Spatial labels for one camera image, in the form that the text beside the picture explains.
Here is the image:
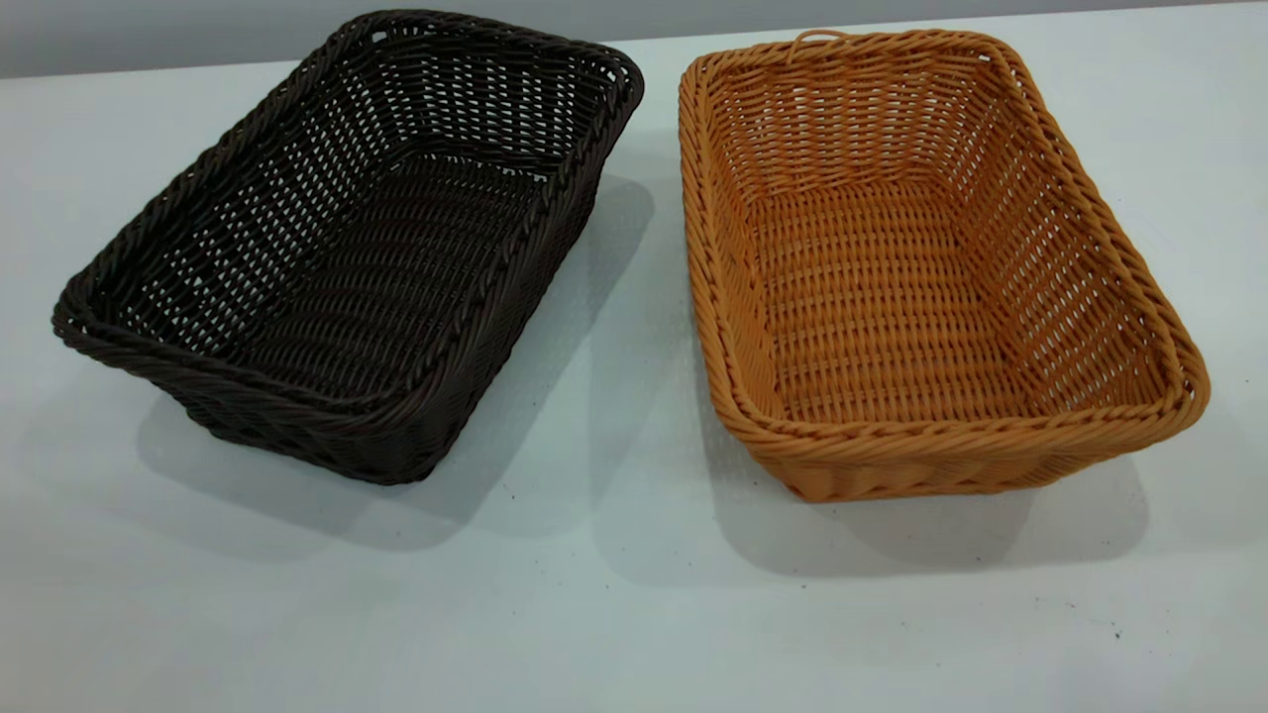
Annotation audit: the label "black wicker basket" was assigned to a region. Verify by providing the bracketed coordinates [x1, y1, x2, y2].
[52, 8, 646, 486]

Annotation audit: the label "orange wicker basket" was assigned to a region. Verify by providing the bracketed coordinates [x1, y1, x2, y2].
[678, 28, 1212, 503]

